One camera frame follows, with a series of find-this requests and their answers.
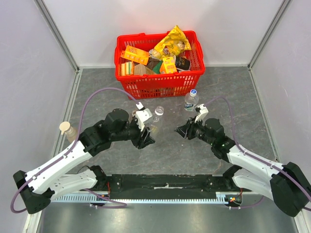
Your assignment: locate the wooden block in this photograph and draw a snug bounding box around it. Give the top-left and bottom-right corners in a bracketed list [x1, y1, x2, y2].
[134, 64, 156, 76]

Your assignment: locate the yellow tea bottle red label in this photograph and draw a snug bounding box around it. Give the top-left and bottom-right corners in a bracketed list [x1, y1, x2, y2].
[131, 110, 137, 121]

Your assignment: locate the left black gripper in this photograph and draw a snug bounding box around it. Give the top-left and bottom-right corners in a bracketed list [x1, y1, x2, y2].
[111, 116, 155, 149]

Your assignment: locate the clear plastic bottle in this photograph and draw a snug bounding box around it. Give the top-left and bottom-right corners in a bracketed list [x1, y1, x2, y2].
[150, 106, 164, 137]

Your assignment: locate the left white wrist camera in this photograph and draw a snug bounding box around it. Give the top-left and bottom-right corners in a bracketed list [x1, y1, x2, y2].
[135, 101, 152, 132]

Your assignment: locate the orange box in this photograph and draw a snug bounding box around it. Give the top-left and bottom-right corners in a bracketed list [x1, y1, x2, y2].
[121, 45, 149, 65]
[159, 57, 177, 74]

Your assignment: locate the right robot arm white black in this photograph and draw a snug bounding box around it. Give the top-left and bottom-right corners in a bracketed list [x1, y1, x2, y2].
[175, 118, 311, 217]

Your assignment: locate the yellow snack bag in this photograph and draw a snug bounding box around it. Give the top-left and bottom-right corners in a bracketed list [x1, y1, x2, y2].
[154, 25, 191, 60]

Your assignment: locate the striped sponge pack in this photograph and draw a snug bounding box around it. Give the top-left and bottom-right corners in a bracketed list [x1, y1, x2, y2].
[121, 61, 134, 76]

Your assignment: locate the clear bottle blue cap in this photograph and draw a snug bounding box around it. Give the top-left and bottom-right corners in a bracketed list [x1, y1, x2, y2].
[184, 89, 199, 111]

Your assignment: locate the clear wrapped snack pack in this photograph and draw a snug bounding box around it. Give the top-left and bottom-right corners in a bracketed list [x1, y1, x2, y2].
[149, 49, 161, 60]

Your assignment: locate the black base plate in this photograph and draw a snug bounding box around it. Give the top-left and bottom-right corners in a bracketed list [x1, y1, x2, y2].
[103, 174, 240, 199]

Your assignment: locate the orange box left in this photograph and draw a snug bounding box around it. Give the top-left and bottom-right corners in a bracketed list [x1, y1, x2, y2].
[121, 45, 149, 65]

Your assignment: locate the white cable duct rail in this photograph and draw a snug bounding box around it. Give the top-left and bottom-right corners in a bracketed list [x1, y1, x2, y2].
[53, 192, 228, 204]

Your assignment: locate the beige bottle round cap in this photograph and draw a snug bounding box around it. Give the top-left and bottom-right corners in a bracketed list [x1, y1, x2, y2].
[59, 121, 78, 143]

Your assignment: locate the orange box right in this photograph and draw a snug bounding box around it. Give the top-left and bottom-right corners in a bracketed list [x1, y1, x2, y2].
[159, 57, 177, 74]

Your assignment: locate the red plastic shopping basket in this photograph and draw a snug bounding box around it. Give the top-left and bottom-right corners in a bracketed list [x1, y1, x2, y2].
[114, 31, 205, 99]

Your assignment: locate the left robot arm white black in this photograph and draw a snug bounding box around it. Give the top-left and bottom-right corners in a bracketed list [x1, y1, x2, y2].
[13, 108, 155, 214]

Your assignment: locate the green package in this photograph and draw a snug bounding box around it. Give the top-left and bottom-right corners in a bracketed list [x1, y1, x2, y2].
[153, 61, 163, 74]

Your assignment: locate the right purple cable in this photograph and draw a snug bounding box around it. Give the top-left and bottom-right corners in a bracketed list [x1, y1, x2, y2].
[205, 95, 311, 212]

